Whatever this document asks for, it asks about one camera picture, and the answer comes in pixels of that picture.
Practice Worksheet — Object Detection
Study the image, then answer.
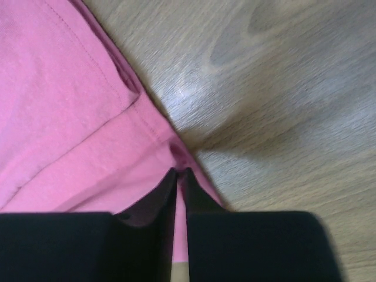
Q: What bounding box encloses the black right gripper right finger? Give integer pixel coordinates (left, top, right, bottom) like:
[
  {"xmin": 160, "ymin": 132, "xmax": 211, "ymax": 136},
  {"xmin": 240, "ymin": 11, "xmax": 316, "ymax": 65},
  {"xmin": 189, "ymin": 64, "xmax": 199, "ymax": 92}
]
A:
[{"xmin": 183, "ymin": 168, "xmax": 344, "ymax": 281}]

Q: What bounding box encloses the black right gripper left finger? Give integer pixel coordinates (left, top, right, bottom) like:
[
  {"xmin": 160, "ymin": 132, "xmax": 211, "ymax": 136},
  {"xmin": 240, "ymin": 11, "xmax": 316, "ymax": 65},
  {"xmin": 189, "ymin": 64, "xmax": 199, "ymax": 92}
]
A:
[{"xmin": 1, "ymin": 169, "xmax": 177, "ymax": 281}]

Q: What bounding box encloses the pink t shirt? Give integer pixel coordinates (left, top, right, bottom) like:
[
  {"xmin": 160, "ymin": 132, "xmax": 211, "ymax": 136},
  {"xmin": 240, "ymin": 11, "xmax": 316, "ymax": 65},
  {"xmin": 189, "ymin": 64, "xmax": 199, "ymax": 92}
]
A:
[{"xmin": 0, "ymin": 0, "xmax": 233, "ymax": 262}]

